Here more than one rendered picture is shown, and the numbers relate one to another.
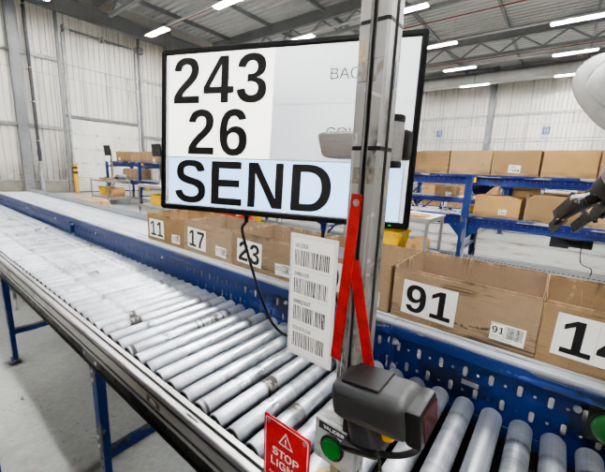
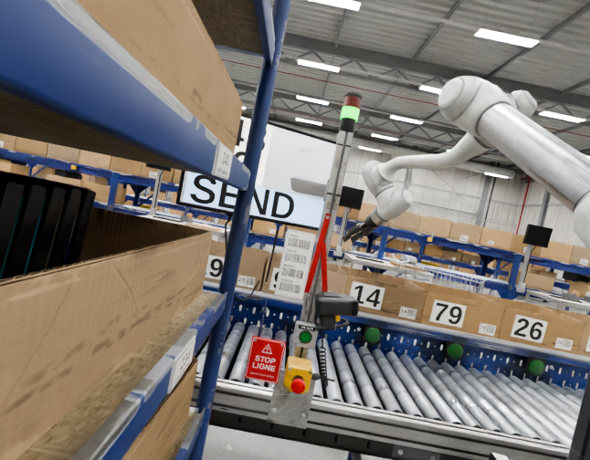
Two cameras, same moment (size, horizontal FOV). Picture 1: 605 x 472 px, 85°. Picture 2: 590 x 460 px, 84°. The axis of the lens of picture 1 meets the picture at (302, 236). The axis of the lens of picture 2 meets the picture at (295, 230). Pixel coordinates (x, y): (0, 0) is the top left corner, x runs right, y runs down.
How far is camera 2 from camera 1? 65 cm
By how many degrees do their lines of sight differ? 39
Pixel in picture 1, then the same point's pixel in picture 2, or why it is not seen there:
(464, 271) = not seen: hidden behind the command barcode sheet
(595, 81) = (373, 172)
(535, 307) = (342, 279)
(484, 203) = (260, 224)
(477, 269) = not seen: hidden behind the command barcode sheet
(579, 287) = (351, 272)
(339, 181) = (299, 203)
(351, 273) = (321, 249)
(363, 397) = (334, 300)
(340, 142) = (302, 185)
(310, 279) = (297, 253)
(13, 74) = not seen: outside the picture
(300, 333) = (285, 283)
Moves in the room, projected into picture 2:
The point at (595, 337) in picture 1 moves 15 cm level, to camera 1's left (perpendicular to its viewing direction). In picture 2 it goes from (365, 292) to (344, 292)
